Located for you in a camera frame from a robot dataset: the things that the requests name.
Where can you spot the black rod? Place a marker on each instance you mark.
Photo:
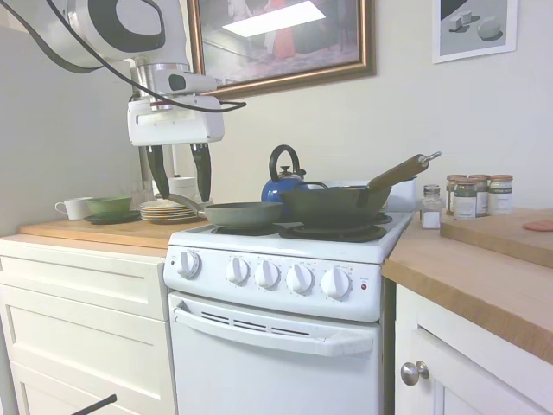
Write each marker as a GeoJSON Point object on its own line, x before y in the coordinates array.
{"type": "Point", "coordinates": [93, 404]}

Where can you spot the white ceramic cup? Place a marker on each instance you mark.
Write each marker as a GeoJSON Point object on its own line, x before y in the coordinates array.
{"type": "Point", "coordinates": [78, 208]}

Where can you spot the cream plate brown rim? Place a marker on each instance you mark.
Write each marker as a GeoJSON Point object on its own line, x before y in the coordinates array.
{"type": "Point", "coordinates": [166, 204]}
{"type": "Point", "coordinates": [166, 210]}
{"type": "Point", "coordinates": [166, 220]}
{"type": "Point", "coordinates": [166, 215]}

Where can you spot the gold framed painting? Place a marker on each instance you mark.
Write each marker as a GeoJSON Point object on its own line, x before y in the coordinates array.
{"type": "Point", "coordinates": [281, 39]}

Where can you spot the red round coaster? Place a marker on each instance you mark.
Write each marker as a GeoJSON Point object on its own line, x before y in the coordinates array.
{"type": "Point", "coordinates": [539, 225]}

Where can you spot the white burner knob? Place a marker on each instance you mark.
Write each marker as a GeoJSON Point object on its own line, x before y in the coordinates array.
{"type": "Point", "coordinates": [268, 274]}
{"type": "Point", "coordinates": [335, 283]}
{"type": "Point", "coordinates": [237, 270]}
{"type": "Point", "coordinates": [300, 279]}

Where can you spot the spice jar green label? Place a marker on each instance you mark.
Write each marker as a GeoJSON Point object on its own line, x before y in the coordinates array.
{"type": "Point", "coordinates": [465, 201]}

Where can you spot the light wooden cutting board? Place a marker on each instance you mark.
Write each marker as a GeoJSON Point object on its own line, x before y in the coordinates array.
{"type": "Point", "coordinates": [497, 238]}

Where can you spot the white oven door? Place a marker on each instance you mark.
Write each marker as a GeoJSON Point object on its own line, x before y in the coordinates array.
{"type": "Point", "coordinates": [268, 380]}

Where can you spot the green ceramic bowl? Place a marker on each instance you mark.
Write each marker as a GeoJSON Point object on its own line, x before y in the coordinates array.
{"type": "Point", "coordinates": [108, 205]}

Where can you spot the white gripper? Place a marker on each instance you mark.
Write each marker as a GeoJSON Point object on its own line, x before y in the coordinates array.
{"type": "Point", "coordinates": [177, 123]}

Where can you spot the white oven temperature knob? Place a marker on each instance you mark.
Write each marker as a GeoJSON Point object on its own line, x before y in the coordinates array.
{"type": "Point", "coordinates": [188, 263]}

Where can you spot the large wooden counter board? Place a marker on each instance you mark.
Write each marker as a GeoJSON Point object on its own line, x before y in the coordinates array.
{"type": "Point", "coordinates": [108, 233]}

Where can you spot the white cabinet with knob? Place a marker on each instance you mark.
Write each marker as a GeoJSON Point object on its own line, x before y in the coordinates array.
{"type": "Point", "coordinates": [475, 372]}

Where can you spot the spice jar white label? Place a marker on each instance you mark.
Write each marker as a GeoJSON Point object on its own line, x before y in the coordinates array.
{"type": "Point", "coordinates": [500, 196]}

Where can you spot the grey still-life poster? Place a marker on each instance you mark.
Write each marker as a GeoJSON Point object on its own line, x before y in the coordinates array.
{"type": "Point", "coordinates": [475, 30]}

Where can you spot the spice jar copper lid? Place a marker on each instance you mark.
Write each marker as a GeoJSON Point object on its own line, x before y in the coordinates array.
{"type": "Point", "coordinates": [451, 190]}
{"type": "Point", "coordinates": [481, 194]}

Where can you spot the white drawer cabinet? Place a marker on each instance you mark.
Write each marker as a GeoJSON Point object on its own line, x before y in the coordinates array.
{"type": "Point", "coordinates": [78, 320]}

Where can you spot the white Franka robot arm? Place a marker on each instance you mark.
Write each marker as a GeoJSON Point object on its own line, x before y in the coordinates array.
{"type": "Point", "coordinates": [78, 34]}

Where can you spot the silver round cabinet knob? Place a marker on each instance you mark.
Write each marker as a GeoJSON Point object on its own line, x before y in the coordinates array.
{"type": "Point", "coordinates": [412, 374]}

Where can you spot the dark saucer plate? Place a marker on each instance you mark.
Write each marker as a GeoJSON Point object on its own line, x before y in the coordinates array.
{"type": "Point", "coordinates": [110, 218]}

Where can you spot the glass salt shaker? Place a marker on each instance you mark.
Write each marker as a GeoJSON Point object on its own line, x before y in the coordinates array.
{"type": "Point", "coordinates": [431, 212]}

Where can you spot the black stove burner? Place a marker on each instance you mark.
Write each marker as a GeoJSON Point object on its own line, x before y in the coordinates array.
{"type": "Point", "coordinates": [242, 231]}
{"type": "Point", "coordinates": [332, 233]}

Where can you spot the white electric stove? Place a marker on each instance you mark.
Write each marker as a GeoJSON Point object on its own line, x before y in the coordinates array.
{"type": "Point", "coordinates": [268, 259]}

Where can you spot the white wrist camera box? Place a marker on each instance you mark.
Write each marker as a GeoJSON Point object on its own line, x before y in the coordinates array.
{"type": "Point", "coordinates": [190, 82]}

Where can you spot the clear drinking glass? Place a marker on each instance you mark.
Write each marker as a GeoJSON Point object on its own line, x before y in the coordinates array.
{"type": "Point", "coordinates": [136, 190]}

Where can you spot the small grey cast-iron skillet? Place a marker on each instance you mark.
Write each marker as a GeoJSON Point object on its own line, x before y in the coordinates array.
{"type": "Point", "coordinates": [242, 215]}

